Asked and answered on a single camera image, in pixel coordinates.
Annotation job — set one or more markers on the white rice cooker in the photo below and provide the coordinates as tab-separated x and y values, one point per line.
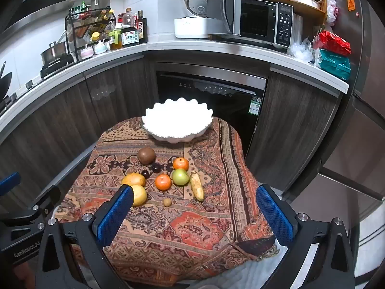
192	27

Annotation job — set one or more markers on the white quilted cloth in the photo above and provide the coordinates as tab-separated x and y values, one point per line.
282	256

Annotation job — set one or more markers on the white ladle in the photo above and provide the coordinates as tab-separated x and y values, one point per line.
61	37

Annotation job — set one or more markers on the green lid oil jug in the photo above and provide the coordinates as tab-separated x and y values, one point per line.
115	42

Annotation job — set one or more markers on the dark glass bottle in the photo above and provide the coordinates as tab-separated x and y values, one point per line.
143	27

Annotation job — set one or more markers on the clear plastic bags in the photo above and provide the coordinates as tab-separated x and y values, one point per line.
300	51

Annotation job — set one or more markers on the steel cooking pot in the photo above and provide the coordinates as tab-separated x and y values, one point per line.
54	51

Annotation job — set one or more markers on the black built-in dishwasher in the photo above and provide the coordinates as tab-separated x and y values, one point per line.
210	102

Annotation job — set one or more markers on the white pink plastic bag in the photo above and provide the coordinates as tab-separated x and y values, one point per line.
331	6

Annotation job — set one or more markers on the brown kiwi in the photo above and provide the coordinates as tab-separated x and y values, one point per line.
146	156

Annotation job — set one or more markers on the silver black microwave oven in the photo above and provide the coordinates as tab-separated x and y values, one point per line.
255	18

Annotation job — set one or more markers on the patterned paisley tablecloth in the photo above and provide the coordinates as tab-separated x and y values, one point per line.
180	231

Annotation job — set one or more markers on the metal pan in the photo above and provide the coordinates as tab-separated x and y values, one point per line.
305	1

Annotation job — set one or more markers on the cluster of spice bottles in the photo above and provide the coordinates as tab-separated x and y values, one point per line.
80	9

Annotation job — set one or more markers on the black wok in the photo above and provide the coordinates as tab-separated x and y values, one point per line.
5	81

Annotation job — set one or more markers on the small yellow banana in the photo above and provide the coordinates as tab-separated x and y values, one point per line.
197	186

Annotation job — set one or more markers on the green plastic packet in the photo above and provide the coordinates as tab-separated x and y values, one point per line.
335	64

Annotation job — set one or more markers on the yellow lid jar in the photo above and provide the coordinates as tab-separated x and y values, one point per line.
95	37

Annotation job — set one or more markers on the wooden kitchen shelf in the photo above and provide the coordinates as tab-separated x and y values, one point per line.
306	9

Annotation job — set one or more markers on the red plastic packet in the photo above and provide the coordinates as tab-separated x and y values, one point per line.
334	42

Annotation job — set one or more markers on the small brown longan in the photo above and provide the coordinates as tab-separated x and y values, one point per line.
167	202

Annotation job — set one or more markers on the black gas stove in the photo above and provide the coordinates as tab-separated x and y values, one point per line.
57	64

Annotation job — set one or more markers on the red cap jar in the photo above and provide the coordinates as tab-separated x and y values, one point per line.
121	19

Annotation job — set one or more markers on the yellow cap oil bottle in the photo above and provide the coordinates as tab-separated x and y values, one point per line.
109	14
100	15

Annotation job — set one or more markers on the large soy sauce bottle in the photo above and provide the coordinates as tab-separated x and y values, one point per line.
130	34

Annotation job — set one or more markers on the yellow orange mango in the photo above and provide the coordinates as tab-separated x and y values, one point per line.
134	179

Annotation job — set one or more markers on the dark wood kitchen cabinet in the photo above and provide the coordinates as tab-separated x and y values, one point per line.
120	81

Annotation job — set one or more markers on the pink seasoning pot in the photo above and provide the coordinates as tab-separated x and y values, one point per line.
86	53

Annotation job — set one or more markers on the steel refrigerator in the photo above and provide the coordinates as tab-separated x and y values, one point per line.
355	111

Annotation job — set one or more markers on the light blue seasoning pot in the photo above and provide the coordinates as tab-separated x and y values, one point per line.
100	49

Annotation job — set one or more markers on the white scalloped bowl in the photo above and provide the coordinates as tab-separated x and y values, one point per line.
177	120

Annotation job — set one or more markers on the dark purple plum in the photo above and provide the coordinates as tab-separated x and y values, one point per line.
155	167
146	174

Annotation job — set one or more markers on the green apple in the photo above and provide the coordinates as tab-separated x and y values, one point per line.
180	177

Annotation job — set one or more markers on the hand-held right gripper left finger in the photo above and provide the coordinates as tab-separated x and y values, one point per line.
115	213

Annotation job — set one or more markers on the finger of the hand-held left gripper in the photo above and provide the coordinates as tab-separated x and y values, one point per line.
46	200
9	183

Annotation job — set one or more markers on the orange tangerine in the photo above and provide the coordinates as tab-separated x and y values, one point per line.
181	164
163	182

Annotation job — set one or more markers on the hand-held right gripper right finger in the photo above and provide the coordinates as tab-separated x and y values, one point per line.
275	213

